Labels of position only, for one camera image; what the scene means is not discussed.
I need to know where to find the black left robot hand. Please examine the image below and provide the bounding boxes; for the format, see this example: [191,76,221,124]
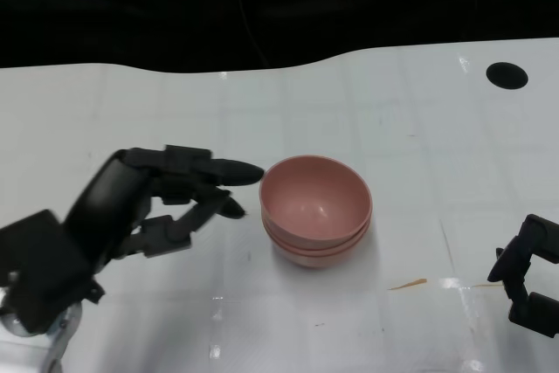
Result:
[65,144,266,276]

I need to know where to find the black table grommet hole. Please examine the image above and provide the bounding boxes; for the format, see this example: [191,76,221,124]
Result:
[486,62,528,90]

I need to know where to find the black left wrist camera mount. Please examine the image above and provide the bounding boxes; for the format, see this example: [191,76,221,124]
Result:
[0,210,107,335]

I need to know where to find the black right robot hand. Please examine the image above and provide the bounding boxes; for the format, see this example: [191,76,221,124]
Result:
[487,214,559,339]

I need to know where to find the pink plastic bowl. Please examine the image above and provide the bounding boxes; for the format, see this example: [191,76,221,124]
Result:
[259,154,374,246]
[263,219,371,259]
[270,237,366,272]

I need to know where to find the black backdrop curtain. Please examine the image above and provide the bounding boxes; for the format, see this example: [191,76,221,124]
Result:
[0,0,559,75]

